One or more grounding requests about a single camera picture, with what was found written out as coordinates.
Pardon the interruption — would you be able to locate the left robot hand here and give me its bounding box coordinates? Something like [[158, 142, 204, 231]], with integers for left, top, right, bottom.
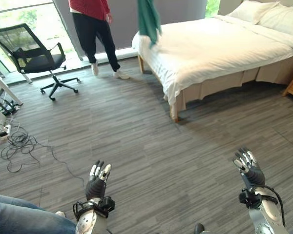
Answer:
[[84, 159, 112, 202]]

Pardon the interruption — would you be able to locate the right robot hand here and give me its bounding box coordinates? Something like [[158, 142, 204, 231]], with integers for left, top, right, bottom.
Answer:
[[232, 147, 266, 191]]

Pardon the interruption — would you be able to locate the wooden bed with white sheets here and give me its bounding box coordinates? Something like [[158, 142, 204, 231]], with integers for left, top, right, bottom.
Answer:
[[131, 0, 293, 122]]

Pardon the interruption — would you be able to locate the green bed cloth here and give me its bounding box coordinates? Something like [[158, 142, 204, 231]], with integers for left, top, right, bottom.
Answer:
[[136, 0, 163, 49]]

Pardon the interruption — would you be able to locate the person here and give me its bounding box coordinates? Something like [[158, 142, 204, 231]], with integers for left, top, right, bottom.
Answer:
[[0, 192, 77, 234], [68, 0, 130, 80]]

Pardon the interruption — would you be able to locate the white power strip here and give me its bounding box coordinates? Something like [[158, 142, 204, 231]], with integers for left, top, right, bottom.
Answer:
[[0, 124, 12, 139]]

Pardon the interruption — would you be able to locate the white desk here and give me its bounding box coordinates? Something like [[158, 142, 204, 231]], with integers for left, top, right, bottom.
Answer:
[[0, 42, 23, 106]]

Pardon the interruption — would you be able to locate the black mesh office chair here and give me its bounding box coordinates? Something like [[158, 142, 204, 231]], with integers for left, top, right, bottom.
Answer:
[[0, 23, 81, 101]]

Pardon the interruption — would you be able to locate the white pillow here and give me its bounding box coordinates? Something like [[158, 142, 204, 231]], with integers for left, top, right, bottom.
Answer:
[[228, 0, 281, 25], [257, 3, 293, 38]]

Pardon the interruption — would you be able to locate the black floor cable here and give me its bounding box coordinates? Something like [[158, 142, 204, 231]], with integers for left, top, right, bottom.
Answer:
[[0, 123, 85, 187]]

